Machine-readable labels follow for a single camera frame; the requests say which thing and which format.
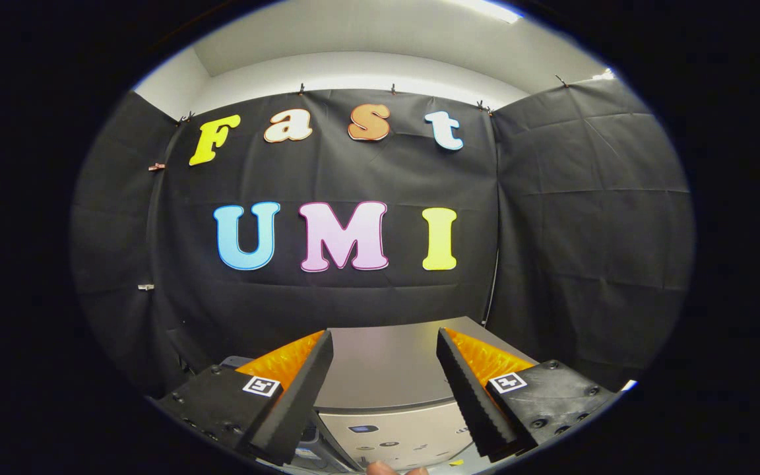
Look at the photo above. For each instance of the black backdrop cloth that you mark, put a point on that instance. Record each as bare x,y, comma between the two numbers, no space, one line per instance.
367,178

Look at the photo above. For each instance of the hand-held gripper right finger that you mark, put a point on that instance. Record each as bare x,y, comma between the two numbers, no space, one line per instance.
472,399

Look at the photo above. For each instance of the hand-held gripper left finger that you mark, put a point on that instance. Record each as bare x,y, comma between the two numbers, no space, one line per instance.
301,399

